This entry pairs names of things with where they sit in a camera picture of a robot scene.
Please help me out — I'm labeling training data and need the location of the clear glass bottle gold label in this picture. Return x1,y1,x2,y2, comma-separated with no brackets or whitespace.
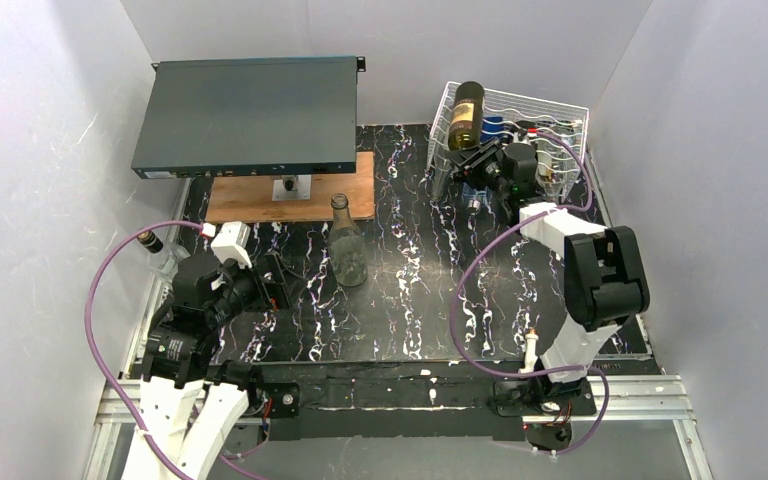
430,148,453,202

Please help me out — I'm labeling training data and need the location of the dark wine bottle white label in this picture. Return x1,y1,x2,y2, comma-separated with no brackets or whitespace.
447,81,485,151

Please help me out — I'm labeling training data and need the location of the blue rectangular glass bottle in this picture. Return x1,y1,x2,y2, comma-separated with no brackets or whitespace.
466,117,508,213

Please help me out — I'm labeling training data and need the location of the dark green bottle silver neck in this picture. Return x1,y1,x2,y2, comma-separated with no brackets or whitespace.
508,120,538,143

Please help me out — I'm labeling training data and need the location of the clear glass bottle tall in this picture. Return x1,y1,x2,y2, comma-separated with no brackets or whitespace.
328,193,367,287

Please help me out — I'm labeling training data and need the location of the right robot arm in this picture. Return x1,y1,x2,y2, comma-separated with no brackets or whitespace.
448,202,651,385

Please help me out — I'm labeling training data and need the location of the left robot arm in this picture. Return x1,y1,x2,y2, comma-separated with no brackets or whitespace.
122,252,296,479

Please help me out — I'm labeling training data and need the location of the clear bottle black cap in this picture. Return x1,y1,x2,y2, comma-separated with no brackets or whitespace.
136,230,190,285

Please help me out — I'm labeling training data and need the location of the wooden board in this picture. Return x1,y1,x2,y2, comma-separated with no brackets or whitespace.
206,152,375,223

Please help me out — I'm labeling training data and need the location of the white plastic peg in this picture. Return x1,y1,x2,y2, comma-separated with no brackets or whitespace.
518,328,539,374

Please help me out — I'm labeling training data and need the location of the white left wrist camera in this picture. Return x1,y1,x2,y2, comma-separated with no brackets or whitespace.
201,221,253,269

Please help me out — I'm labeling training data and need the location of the white wire wine rack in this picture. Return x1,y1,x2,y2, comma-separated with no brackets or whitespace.
427,81,589,172

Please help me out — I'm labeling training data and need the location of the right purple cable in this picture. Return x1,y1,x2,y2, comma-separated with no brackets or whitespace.
450,129,612,458

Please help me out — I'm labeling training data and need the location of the purple cable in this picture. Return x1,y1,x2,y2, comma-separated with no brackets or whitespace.
450,129,612,458
85,220,279,480

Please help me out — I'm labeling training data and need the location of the metal stand post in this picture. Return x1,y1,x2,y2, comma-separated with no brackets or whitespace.
272,175,312,202

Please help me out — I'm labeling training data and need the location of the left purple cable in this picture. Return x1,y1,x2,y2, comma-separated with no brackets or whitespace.
85,220,279,480

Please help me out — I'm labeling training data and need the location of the grey network switch box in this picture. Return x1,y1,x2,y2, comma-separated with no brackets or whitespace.
131,55,366,179

